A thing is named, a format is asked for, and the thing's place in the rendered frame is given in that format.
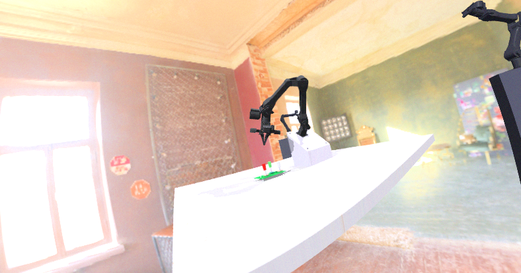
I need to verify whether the green circuit board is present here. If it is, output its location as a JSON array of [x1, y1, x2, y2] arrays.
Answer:
[[254, 161, 284, 182]]

